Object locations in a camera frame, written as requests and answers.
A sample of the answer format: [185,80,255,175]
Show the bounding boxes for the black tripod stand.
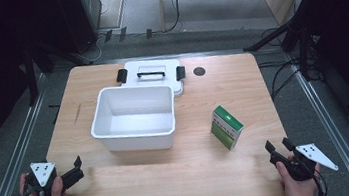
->
[237,0,324,88]

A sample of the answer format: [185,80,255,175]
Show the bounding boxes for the right hand-held gripper cable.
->
[310,164,330,196]

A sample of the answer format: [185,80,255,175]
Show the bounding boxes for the white floor cable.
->
[83,1,115,63]

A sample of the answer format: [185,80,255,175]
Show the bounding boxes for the white lid with black handle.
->
[114,55,189,105]

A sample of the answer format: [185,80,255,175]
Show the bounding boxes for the dark cabinet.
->
[55,0,108,57]

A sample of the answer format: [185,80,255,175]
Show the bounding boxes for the person's right hand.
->
[274,156,326,196]

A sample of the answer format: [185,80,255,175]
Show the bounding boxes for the black hanging cable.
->
[163,0,186,33]

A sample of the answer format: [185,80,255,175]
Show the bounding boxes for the black metal stand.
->
[16,34,98,108]

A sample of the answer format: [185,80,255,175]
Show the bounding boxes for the white plastic storage box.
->
[85,79,181,158]

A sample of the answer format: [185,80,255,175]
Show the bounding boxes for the black round table grommet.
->
[192,65,207,77]

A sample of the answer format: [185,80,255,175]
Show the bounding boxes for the black floor cables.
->
[257,54,327,102]

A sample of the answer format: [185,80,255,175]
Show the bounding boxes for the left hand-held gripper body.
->
[22,159,67,196]

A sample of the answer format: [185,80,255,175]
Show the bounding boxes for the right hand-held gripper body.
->
[279,140,340,185]

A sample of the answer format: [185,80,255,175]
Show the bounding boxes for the green and white carton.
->
[208,102,247,154]

